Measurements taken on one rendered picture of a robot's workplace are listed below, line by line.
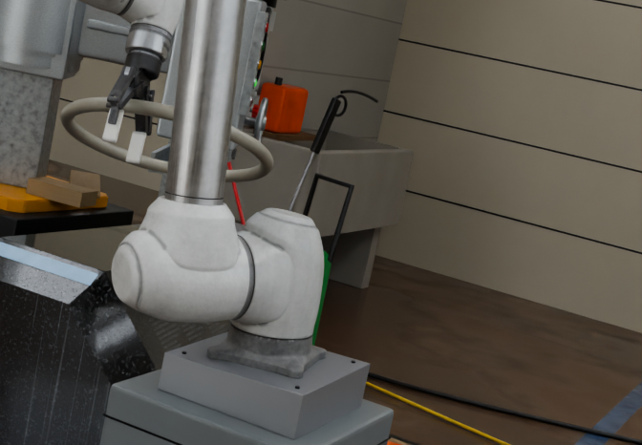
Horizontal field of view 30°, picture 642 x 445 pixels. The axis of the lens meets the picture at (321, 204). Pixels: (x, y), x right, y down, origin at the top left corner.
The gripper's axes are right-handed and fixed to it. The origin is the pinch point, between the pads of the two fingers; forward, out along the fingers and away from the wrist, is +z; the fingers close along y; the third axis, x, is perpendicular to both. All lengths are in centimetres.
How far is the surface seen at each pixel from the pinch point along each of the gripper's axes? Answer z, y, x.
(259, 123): -38, 89, 1
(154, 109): -8.8, -1.0, -5.3
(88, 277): 21, 45, 21
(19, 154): -27, 118, 89
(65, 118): -7.8, 10.3, 19.6
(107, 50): -64, 113, 65
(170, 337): 30, 62, 3
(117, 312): 28, 47, 12
